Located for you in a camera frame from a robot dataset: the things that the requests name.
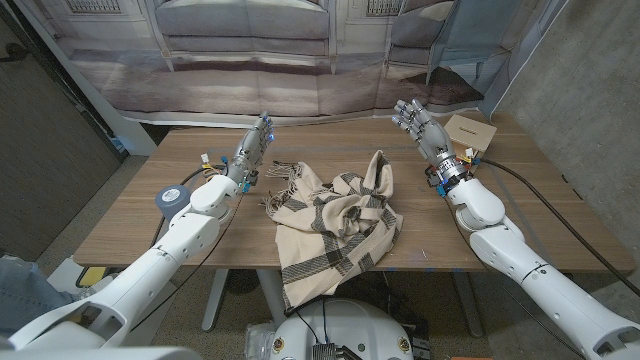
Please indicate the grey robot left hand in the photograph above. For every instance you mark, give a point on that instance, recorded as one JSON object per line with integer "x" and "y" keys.
{"x": 249, "y": 152}

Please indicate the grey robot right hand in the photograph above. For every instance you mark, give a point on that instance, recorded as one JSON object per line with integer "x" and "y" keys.
{"x": 437, "y": 142}

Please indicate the beige plaid fringed scarf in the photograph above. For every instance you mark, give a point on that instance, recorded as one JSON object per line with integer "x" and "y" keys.
{"x": 325, "y": 235}

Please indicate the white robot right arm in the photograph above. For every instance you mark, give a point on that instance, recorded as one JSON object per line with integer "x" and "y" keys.
{"x": 540, "y": 285}

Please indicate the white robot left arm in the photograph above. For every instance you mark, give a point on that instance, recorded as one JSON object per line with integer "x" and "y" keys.
{"x": 145, "y": 275}

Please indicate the wooden box with red drawer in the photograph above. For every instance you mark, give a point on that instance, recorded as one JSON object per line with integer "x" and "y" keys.
{"x": 472, "y": 131}

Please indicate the printed room backdrop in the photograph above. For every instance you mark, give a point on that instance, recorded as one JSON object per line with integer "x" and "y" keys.
{"x": 250, "y": 75}

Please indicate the black round fan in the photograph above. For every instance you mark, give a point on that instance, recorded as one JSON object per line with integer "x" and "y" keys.
{"x": 242, "y": 282}

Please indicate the white table leg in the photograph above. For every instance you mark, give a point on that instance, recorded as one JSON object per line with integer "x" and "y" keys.
{"x": 215, "y": 300}
{"x": 467, "y": 305}
{"x": 270, "y": 295}

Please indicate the clear plastic bag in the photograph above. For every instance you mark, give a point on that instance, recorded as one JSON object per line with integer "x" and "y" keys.
{"x": 257, "y": 342}

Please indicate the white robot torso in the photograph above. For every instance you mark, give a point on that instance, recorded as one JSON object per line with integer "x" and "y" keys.
{"x": 345, "y": 325}

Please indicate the yellow and black floor object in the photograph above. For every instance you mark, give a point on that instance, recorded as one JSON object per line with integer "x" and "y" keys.
{"x": 92, "y": 274}

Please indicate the person leg in jeans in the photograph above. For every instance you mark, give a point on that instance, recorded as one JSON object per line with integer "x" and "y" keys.
{"x": 27, "y": 295}

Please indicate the white backdrop frame post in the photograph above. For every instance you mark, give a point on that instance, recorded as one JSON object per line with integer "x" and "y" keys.
{"x": 135, "y": 140}

